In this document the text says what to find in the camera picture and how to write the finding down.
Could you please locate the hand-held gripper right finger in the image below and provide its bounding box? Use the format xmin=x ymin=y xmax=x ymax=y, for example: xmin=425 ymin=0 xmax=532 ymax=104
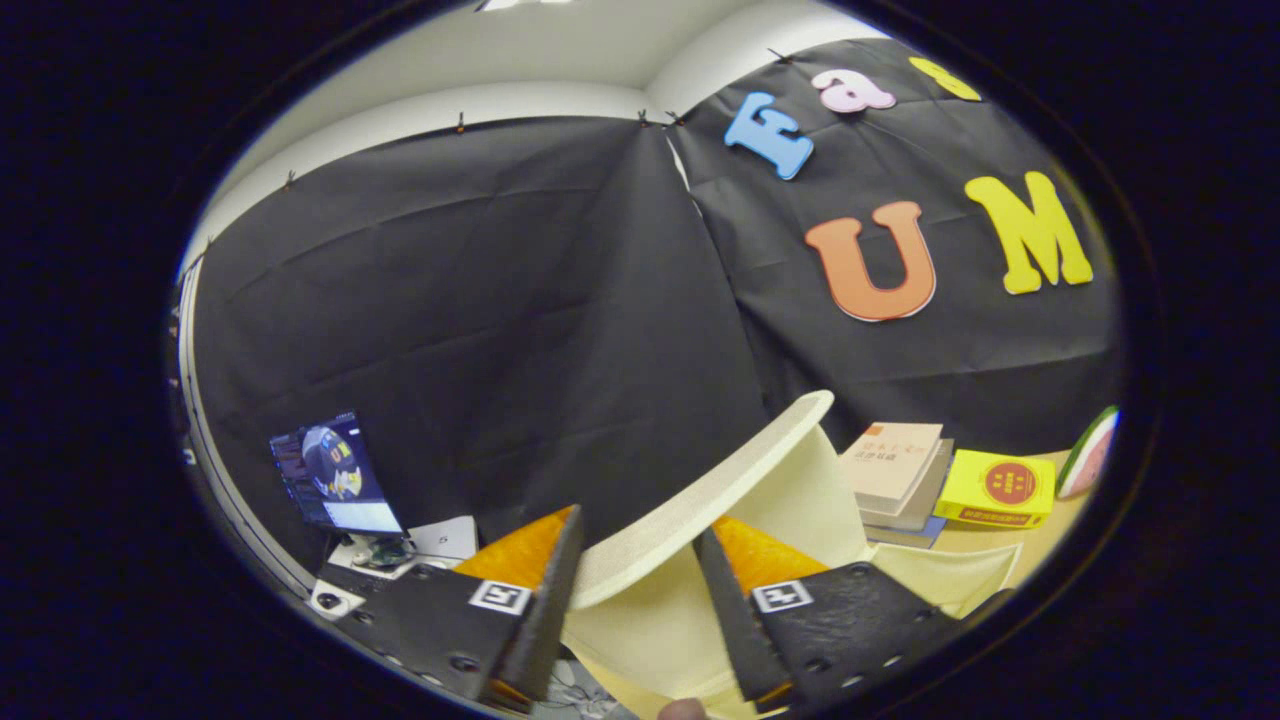
xmin=693 ymin=515 xmax=968 ymax=713

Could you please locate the cream storage box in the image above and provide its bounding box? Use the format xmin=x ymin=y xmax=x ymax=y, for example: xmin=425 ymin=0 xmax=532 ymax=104
xmin=560 ymin=390 xmax=1023 ymax=720

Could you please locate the yellow book with red circle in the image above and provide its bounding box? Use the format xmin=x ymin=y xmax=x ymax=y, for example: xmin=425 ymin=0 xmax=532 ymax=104
xmin=933 ymin=449 xmax=1057 ymax=529

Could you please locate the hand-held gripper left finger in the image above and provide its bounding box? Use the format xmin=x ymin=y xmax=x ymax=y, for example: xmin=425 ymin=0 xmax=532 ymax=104
xmin=340 ymin=505 xmax=586 ymax=713

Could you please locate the black backdrop cloth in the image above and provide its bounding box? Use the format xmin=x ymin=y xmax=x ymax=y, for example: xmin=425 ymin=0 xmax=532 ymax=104
xmin=180 ymin=38 xmax=1126 ymax=581

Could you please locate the open laptop screen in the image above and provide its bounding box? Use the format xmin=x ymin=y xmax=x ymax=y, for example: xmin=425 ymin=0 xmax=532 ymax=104
xmin=270 ymin=411 xmax=404 ymax=536

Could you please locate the watermelon slice plush toy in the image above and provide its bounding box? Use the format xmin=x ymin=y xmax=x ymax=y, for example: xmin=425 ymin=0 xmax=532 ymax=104
xmin=1057 ymin=405 xmax=1119 ymax=499

